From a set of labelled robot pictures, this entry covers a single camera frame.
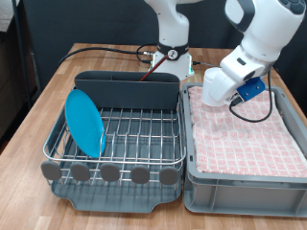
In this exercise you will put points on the gray dish drying rack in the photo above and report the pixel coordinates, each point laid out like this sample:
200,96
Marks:
115,198

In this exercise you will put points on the blue plate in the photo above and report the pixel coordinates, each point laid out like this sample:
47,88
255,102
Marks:
83,124

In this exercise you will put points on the gray plastic crate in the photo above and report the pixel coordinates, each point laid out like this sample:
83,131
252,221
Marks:
243,195

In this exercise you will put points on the black metal pole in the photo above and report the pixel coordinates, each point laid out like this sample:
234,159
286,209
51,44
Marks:
22,57

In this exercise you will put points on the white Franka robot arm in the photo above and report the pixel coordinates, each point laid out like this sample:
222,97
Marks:
265,28

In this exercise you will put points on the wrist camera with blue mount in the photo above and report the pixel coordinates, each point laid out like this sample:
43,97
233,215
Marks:
252,88

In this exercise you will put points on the black backdrop curtain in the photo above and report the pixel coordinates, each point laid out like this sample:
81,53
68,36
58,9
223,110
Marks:
44,57

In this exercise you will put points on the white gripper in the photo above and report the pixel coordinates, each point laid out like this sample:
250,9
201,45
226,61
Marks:
225,86

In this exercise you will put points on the pink checked cloth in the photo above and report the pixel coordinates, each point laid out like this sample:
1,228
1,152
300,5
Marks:
249,140

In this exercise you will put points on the dark gray cutlery holder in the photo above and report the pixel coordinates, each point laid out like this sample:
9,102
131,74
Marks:
128,94

